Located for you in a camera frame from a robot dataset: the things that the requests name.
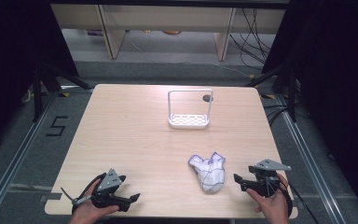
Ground dark curtain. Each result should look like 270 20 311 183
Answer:
261 0 358 217
0 0 79 157

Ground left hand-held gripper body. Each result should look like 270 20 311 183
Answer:
89 168 129 213

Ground grey cable tie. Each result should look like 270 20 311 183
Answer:
60 186 91 207

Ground black tape floor number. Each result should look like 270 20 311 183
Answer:
45 115 70 137

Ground black floor cables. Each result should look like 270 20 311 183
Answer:
262 103 294 126

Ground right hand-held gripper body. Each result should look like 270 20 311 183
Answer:
248 159 293 199

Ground white floor cable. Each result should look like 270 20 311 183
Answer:
213 61 255 78

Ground white plastic rack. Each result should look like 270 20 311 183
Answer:
167 89 214 130

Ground aluminium floor rail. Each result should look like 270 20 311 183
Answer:
0 91 59 224
55 84 96 91
275 92 350 224

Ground light wooden desk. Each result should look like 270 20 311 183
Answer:
49 3 287 62

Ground bundle of black cables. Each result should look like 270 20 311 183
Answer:
228 7 278 69

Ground person's left hand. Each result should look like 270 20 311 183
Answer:
68 187 120 224

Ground black metal stand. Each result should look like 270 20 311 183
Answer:
32 61 93 123
245 63 300 123

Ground person's right hand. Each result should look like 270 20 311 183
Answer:
246 174 290 224

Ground white cloth with purple edge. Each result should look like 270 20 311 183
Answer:
187 151 227 194

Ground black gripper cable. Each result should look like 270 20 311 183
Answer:
279 180 321 224
79 172 107 203

